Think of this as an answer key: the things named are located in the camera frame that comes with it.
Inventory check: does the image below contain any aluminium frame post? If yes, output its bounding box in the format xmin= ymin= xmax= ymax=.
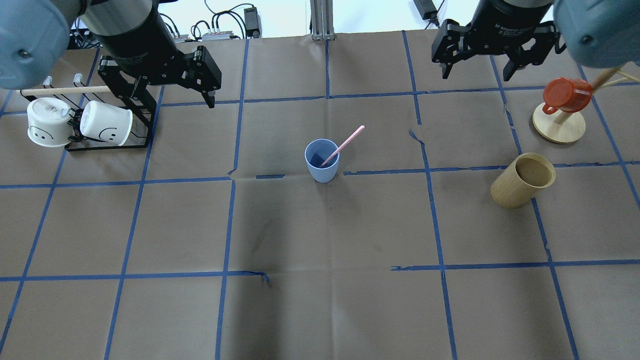
xmin=310 ymin=0 xmax=336 ymax=41

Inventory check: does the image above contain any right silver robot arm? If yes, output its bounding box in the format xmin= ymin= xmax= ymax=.
xmin=431 ymin=0 xmax=640 ymax=82

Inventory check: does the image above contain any white smiley mug upper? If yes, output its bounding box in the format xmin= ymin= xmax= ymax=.
xmin=79 ymin=100 xmax=133 ymax=146

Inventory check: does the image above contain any black wire cup rack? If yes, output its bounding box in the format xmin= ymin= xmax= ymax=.
xmin=17 ymin=73 xmax=154 ymax=152

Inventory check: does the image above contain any tan bamboo cylinder holder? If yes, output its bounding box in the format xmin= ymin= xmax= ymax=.
xmin=490 ymin=152 xmax=556 ymax=209

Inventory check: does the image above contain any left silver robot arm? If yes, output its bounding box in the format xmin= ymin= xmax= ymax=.
xmin=0 ymin=0 xmax=222 ymax=110

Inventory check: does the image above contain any orange usb hub upper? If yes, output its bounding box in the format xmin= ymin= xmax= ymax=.
xmin=200 ymin=30 xmax=241 ymax=42

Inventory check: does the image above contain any wooden rack handle rod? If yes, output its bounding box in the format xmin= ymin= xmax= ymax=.
xmin=16 ymin=85 xmax=112 ymax=97

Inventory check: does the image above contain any orange red cup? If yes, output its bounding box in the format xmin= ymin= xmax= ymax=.
xmin=542 ymin=77 xmax=594 ymax=115

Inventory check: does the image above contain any wooden cup tree stand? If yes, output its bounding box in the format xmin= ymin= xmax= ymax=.
xmin=531 ymin=66 xmax=639 ymax=144

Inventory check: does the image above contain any black power adapter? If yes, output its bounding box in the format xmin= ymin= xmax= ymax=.
xmin=413 ymin=0 xmax=439 ymax=22

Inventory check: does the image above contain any orange usb hub lower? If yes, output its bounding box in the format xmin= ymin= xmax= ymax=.
xmin=173 ymin=34 xmax=198 ymax=44

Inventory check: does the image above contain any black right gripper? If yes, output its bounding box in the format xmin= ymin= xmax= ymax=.
xmin=432 ymin=0 xmax=566 ymax=82

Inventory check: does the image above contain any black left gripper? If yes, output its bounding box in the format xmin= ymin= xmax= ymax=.
xmin=90 ymin=10 xmax=222 ymax=117

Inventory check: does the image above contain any white smiley mug lower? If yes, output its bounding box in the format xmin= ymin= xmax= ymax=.
xmin=27 ymin=97 xmax=74 ymax=148

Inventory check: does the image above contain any blue plastic cup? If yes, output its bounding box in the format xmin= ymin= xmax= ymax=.
xmin=304 ymin=138 xmax=340 ymax=183

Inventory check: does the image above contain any white smiley mug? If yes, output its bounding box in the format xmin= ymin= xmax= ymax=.
xmin=79 ymin=100 xmax=133 ymax=146
xmin=27 ymin=97 xmax=74 ymax=148

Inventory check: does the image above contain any orange usb hub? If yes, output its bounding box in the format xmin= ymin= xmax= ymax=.
xmin=173 ymin=34 xmax=198 ymax=44
xmin=200 ymin=30 xmax=241 ymax=42

